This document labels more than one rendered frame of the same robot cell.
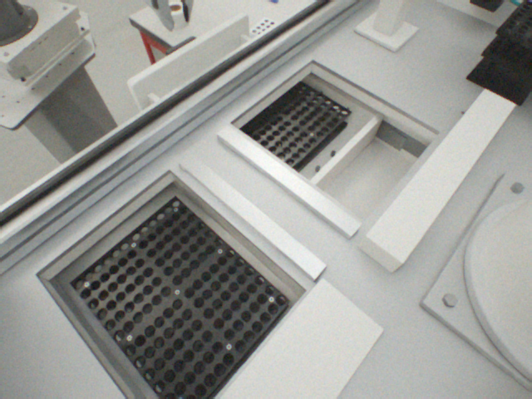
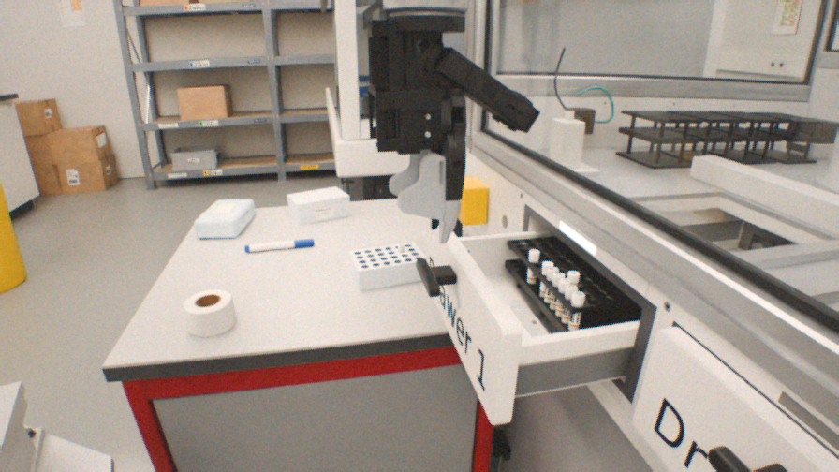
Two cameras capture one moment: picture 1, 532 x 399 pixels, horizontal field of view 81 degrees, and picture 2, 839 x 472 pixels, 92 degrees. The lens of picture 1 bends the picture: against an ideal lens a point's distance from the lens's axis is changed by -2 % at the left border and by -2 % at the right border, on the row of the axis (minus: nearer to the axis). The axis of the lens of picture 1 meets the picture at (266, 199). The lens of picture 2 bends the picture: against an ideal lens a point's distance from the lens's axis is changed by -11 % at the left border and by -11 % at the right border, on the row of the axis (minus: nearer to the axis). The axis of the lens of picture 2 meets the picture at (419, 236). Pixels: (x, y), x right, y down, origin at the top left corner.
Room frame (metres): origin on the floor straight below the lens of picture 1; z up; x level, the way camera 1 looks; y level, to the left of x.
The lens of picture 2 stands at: (0.32, 0.53, 1.14)
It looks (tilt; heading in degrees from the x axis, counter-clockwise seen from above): 23 degrees down; 306
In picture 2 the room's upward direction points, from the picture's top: straight up
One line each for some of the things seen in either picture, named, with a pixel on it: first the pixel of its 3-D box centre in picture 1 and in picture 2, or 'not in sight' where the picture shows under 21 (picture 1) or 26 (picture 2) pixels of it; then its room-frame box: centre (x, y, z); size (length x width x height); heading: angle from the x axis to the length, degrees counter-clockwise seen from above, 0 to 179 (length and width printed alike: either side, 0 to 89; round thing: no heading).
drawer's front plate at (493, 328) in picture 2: not in sight; (460, 298); (0.55, 0.14, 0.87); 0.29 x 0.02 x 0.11; 137
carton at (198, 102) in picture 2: not in sight; (206, 102); (4.28, -1.69, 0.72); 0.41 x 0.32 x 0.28; 47
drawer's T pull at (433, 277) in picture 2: not in sight; (437, 275); (0.57, 0.16, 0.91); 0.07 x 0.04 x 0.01; 137
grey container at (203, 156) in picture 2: not in sight; (197, 157); (4.38, -1.57, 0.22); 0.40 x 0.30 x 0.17; 47
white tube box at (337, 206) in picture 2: not in sight; (318, 205); (1.12, -0.17, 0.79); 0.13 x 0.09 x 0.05; 66
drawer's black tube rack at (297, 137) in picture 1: (269, 120); (612, 283); (0.41, -0.01, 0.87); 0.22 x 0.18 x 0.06; 47
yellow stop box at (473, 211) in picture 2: not in sight; (468, 200); (0.71, -0.17, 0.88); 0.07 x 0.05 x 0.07; 137
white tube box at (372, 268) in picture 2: not in sight; (388, 265); (0.79, -0.02, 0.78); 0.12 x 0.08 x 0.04; 55
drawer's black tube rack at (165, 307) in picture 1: (183, 298); not in sight; (0.09, 0.11, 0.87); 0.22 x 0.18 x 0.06; 47
